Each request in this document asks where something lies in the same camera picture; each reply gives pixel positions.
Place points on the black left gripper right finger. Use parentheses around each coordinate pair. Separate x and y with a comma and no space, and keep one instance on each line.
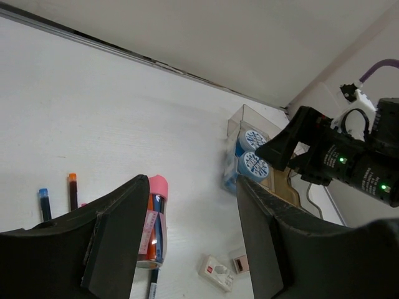
(293,254)

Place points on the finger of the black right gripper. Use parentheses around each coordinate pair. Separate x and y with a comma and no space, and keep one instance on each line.
(301,129)

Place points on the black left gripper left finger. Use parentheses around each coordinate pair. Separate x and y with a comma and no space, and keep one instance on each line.
(90,252)

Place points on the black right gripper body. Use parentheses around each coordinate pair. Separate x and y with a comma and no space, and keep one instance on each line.
(331,155)

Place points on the pink white small box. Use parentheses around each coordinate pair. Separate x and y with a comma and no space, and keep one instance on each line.
(239,260)

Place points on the pink capped pen refill tube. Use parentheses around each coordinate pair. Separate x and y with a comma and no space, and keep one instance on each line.
(154,241)

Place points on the blue ballpoint pen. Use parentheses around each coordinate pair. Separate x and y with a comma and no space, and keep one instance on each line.
(153,283)

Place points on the blue round tape tin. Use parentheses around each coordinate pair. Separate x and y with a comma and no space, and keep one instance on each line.
(249,140)
(253,167)

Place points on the blue ink refill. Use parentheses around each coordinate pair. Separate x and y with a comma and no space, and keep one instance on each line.
(45,204)

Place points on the red ink refill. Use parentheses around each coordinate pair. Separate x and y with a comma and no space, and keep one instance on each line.
(73,201)

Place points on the white eraser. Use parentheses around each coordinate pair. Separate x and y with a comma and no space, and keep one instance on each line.
(217,273)

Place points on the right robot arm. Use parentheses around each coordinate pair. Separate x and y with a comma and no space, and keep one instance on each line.
(376,172)

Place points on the clear plastic organizer box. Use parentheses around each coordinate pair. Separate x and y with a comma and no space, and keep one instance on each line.
(277,182)

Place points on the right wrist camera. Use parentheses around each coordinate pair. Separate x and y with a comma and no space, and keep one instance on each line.
(357,119)

